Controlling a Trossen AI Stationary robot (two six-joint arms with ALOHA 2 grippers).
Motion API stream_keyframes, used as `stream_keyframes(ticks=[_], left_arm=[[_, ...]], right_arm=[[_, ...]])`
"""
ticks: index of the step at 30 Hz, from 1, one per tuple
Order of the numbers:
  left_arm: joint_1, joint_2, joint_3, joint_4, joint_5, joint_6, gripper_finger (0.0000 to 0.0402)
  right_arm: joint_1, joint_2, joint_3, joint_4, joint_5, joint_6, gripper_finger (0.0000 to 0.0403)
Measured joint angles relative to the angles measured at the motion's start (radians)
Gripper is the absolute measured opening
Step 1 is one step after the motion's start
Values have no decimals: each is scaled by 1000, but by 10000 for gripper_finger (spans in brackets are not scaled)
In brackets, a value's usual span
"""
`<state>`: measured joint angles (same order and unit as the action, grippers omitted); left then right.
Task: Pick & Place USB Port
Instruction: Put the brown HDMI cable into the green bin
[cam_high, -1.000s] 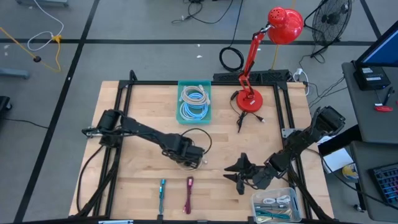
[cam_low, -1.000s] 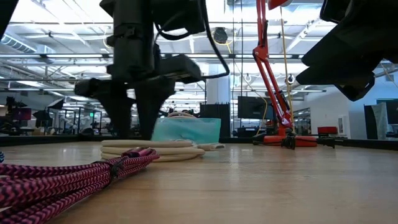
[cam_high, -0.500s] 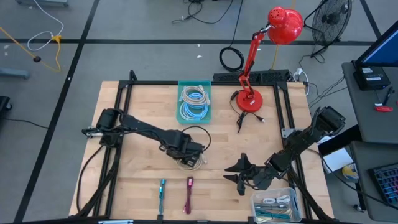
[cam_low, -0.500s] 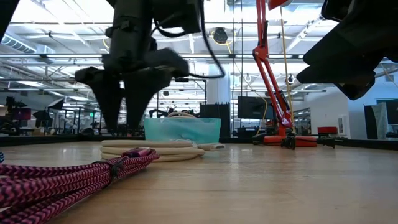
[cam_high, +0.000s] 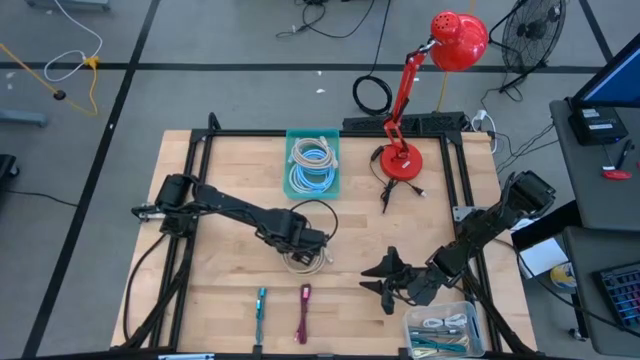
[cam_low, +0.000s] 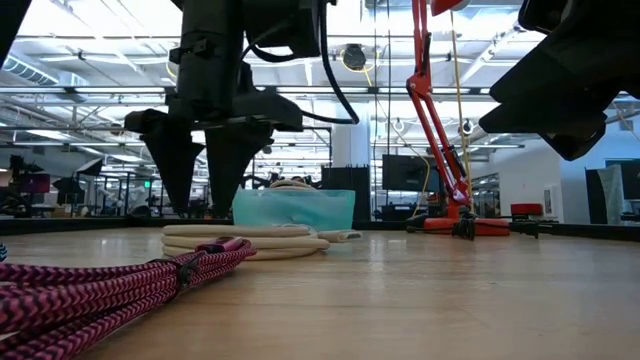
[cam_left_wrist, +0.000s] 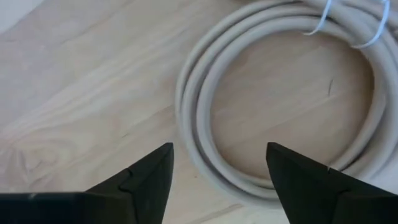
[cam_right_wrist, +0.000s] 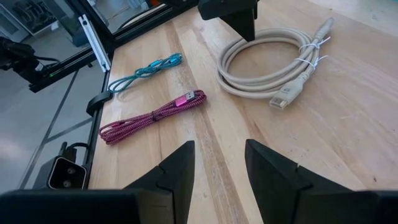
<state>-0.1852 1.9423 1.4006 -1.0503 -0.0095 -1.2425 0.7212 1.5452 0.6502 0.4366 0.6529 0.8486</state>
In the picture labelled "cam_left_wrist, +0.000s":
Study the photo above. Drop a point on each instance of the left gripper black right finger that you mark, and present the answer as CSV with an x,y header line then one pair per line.
x,y
304,193

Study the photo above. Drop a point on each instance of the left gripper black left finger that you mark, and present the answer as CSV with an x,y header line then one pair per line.
x,y
152,180

